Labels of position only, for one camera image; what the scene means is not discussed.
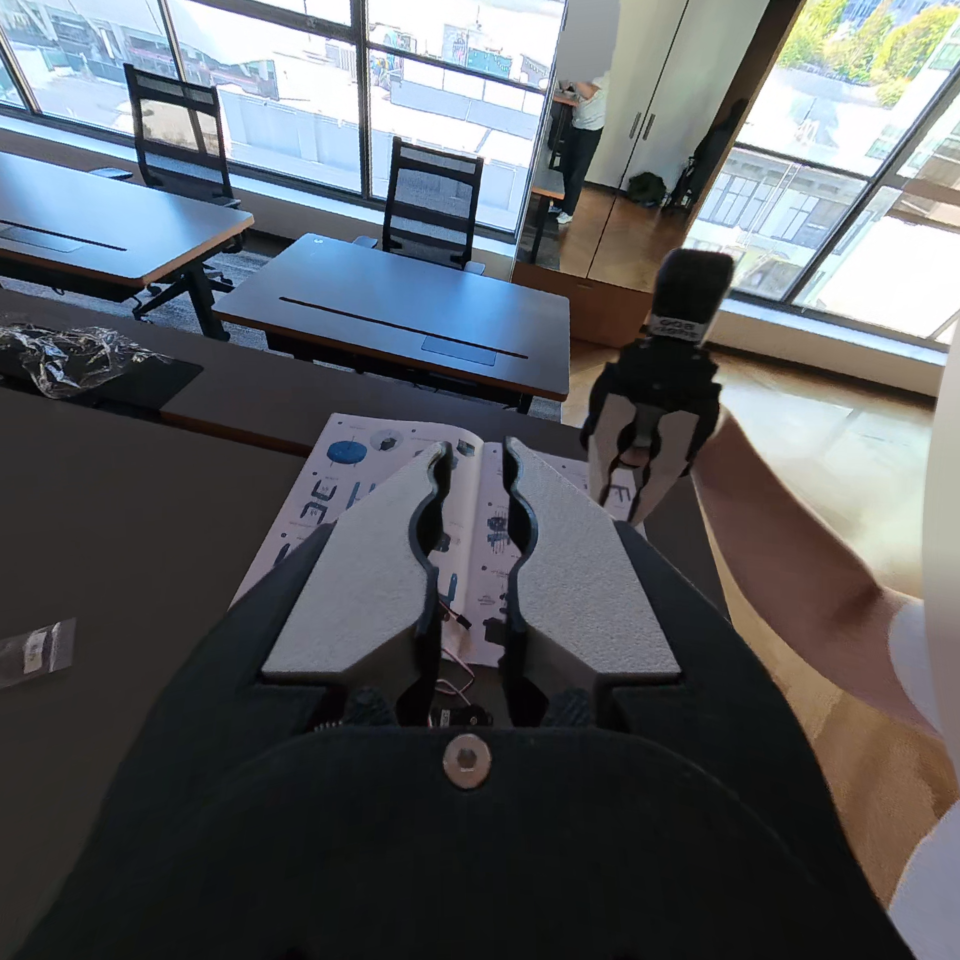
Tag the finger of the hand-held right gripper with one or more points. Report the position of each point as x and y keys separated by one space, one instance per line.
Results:
x=609 y=435
x=671 y=450

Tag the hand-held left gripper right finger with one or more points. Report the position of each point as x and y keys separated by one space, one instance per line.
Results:
x=592 y=607

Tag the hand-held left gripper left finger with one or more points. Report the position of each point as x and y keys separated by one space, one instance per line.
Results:
x=352 y=607

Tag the person's right forearm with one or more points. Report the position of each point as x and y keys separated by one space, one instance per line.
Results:
x=787 y=585

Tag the dark grey desk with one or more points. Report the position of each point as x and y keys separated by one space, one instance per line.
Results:
x=150 y=525

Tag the grey desk with wooden edge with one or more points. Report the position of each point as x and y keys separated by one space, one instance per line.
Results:
x=112 y=217

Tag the person's right hand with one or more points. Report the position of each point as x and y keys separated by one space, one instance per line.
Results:
x=637 y=455

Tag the open instruction manual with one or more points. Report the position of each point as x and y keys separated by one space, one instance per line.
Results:
x=300 y=465

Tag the black backpack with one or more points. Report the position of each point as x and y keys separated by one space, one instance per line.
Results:
x=646 y=187

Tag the large glass window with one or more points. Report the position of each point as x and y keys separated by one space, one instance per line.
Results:
x=300 y=90
x=825 y=150

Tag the black mesh chair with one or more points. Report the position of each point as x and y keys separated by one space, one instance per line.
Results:
x=180 y=127
x=431 y=202

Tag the white tall cabinet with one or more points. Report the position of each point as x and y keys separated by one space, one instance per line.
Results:
x=660 y=60

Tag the scattered clear screw bags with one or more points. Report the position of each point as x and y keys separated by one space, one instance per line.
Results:
x=34 y=652

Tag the crumpled large plastic wrapping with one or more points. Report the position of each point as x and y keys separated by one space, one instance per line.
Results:
x=67 y=352

